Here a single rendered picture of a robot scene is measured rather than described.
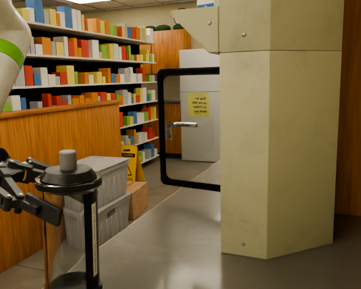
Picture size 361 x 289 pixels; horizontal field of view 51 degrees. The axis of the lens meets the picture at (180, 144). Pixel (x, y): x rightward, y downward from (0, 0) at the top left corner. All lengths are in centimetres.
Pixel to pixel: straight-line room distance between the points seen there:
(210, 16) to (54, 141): 265
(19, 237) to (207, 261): 243
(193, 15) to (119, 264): 59
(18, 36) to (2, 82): 16
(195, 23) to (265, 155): 33
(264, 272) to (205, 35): 53
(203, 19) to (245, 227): 48
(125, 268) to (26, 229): 239
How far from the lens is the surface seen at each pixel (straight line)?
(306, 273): 90
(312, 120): 92
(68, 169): 65
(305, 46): 90
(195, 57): 608
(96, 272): 70
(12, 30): 116
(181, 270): 88
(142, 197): 396
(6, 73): 109
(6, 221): 310
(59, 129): 343
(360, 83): 120
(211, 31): 87
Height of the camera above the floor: 136
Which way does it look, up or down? 10 degrees down
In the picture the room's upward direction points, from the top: 1 degrees counter-clockwise
